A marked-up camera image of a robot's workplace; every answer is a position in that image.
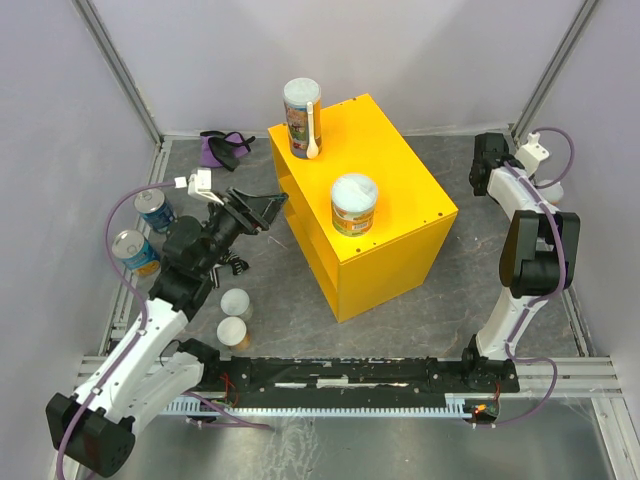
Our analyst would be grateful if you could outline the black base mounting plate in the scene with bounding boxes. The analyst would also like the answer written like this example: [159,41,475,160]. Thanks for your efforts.
[196,354,520,410]

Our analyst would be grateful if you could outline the yellow cabinet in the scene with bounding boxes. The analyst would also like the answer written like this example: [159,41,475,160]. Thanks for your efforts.
[268,94,458,322]

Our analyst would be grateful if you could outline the clear jar upper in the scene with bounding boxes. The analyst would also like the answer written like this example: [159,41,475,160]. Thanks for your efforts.
[220,288,253,321]

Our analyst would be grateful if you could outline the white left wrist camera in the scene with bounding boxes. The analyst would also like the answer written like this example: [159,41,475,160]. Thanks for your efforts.
[173,167,224,205]

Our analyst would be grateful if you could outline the wide yellow label can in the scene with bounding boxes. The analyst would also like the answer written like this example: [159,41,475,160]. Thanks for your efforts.
[331,173,379,237]

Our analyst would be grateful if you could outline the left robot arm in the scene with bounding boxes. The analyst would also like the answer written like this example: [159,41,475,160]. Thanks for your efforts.
[45,188,288,478]

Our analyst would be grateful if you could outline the black white striped cloth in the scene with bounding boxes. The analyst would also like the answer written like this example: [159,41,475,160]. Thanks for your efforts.
[209,249,250,289]

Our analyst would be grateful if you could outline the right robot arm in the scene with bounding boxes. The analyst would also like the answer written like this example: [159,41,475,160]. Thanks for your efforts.
[462,132,580,391]

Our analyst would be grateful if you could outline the white slotted cable duct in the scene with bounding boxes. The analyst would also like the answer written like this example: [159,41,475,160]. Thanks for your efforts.
[159,392,496,417]

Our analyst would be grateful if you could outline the blue tin can upper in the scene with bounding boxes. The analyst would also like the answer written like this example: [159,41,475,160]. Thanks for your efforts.
[134,188,176,234]

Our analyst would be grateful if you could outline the clear jar orange contents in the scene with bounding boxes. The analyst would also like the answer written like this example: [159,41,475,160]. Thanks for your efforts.
[216,316,250,350]

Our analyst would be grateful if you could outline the blue yellow tin can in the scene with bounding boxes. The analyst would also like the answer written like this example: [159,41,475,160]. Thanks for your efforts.
[111,229,160,277]

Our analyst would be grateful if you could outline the purple black pouch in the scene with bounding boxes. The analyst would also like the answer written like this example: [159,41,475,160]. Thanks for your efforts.
[199,130,256,172]

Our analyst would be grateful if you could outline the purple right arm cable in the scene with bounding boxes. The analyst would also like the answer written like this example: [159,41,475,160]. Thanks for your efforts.
[469,127,576,430]

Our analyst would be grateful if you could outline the tall porridge can with spoon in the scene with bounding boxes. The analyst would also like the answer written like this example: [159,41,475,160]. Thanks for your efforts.
[283,77,322,159]

